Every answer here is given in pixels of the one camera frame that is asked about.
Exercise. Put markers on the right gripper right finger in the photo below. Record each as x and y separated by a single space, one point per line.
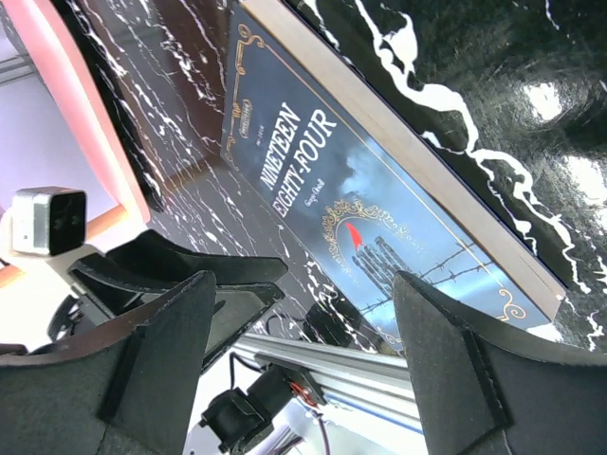
482 386

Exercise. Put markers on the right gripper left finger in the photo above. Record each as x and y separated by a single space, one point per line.
126 387

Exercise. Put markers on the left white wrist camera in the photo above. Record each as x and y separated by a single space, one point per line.
48 221

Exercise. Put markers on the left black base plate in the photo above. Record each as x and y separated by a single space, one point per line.
298 377

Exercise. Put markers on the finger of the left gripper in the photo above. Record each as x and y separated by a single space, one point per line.
151 255
106 291

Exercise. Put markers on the Nineteen Eighty-Four blue book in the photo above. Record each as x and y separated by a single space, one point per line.
360 216

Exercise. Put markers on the aluminium rail frame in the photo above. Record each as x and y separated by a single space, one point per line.
377 384

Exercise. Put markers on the pink three-tier shelf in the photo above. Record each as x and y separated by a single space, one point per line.
64 71

